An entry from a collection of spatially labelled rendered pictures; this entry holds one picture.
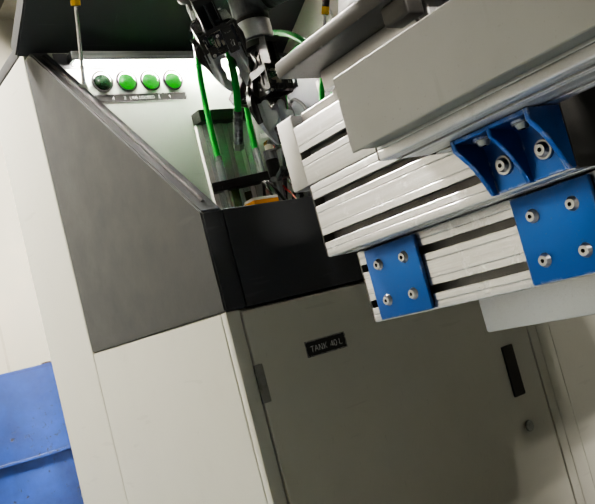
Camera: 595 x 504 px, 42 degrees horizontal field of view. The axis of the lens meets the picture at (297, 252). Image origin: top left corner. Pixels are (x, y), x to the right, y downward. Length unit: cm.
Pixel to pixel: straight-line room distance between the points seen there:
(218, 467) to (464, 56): 91
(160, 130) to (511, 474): 107
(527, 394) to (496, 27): 113
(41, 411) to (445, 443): 155
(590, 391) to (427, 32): 126
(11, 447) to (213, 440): 140
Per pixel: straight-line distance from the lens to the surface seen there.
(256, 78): 161
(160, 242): 135
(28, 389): 265
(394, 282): 91
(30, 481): 266
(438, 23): 61
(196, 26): 142
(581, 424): 174
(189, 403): 137
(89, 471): 191
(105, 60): 185
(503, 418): 156
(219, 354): 124
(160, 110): 189
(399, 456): 138
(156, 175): 133
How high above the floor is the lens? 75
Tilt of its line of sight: 5 degrees up
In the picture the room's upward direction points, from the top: 15 degrees counter-clockwise
